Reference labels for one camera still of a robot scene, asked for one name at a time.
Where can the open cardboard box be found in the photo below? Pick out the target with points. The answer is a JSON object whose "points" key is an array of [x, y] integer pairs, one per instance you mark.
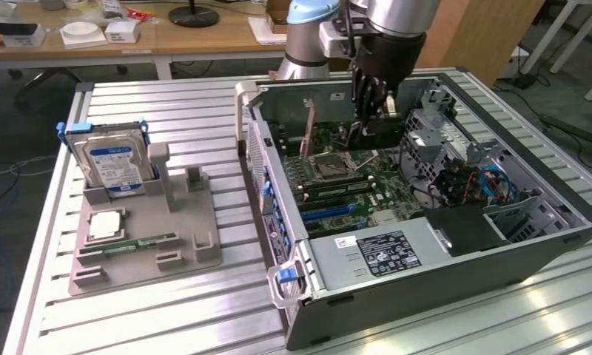
{"points": [[276, 16]]}

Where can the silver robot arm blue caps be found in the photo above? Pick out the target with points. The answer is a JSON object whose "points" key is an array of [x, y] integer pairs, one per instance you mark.
{"points": [[306, 40]]}

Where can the perforated silver drive cage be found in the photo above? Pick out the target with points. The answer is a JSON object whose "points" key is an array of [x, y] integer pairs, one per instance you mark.
{"points": [[424, 125]]}

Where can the wooden cabinet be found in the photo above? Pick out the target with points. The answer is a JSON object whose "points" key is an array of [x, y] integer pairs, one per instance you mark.
{"points": [[483, 37]]}

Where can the white square holder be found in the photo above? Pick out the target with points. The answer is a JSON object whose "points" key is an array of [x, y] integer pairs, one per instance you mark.
{"points": [[81, 35]]}

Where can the grey parts rack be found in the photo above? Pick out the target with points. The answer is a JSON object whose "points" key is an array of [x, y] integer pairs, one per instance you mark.
{"points": [[143, 225]]}

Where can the grey cup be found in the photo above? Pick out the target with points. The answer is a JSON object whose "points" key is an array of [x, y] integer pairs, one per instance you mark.
{"points": [[52, 4]]}

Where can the silver black pouch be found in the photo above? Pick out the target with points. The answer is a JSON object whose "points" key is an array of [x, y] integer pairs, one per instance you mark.
{"points": [[112, 9]]}

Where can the silver CPU chip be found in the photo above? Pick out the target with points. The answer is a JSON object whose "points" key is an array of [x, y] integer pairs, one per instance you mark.
{"points": [[103, 224]]}

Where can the green motherboard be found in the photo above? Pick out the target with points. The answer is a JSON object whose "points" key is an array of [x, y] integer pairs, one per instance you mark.
{"points": [[390, 192]]}

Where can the graphics card with metal bracket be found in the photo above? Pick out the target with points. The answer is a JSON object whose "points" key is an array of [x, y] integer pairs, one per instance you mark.
{"points": [[308, 125]]}

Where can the black expansion slot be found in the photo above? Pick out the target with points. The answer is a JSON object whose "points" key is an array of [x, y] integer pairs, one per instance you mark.
{"points": [[323, 205]]}

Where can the white box black lid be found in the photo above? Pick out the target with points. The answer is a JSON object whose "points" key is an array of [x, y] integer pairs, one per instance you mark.
{"points": [[20, 35]]}

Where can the metal socket cover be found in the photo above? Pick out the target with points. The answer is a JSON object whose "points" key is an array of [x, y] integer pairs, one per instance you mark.
{"points": [[366, 159]]}

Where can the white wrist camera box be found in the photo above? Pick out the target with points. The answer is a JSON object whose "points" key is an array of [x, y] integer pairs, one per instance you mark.
{"points": [[335, 38]]}

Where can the black lamp base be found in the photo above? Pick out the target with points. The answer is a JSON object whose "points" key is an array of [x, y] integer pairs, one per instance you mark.
{"points": [[195, 18]]}

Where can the white paper stack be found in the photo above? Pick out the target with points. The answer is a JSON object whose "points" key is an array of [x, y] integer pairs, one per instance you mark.
{"points": [[264, 31]]}

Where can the white box red button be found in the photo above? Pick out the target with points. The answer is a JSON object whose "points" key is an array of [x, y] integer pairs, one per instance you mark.
{"points": [[516, 64]]}

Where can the black open PC case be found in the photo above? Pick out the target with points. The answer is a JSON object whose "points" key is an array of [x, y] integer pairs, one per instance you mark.
{"points": [[424, 296]]}

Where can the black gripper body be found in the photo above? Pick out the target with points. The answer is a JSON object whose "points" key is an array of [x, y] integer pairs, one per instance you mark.
{"points": [[392, 55]]}

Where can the CPU socket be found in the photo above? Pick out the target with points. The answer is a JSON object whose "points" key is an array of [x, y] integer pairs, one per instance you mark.
{"points": [[332, 166]]}

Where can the blue case release latch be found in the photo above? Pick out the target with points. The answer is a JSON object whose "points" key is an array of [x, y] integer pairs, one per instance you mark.
{"points": [[286, 276]]}

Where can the small silver heatsink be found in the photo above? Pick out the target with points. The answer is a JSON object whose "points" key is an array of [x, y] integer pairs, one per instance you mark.
{"points": [[387, 218]]}

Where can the small white labelled box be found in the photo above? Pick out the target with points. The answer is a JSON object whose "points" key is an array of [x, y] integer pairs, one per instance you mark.
{"points": [[121, 32]]}

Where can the green RAM stick white label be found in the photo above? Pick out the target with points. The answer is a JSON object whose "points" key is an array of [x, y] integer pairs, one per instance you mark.
{"points": [[335, 188]]}

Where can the blue slot latch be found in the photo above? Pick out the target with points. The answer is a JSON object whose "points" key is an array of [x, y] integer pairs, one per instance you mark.
{"points": [[266, 183], [284, 237], [279, 222], [274, 205]]}

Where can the silver power supply unit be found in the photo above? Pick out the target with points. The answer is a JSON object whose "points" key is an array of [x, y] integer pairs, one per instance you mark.
{"points": [[335, 266]]}

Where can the hard disk in blue caddy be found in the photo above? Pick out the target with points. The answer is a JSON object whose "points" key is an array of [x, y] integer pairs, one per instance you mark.
{"points": [[111, 162]]}

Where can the red packet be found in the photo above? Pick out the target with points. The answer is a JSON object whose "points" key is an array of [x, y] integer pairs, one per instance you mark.
{"points": [[140, 15]]}

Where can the white table frame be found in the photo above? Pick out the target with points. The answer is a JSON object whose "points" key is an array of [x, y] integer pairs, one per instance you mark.
{"points": [[547, 37]]}

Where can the black power adapter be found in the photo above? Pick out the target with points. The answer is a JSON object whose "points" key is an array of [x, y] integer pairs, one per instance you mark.
{"points": [[523, 82]]}

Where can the silver disk bay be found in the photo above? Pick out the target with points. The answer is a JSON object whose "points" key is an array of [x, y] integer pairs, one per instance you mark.
{"points": [[538, 218]]}

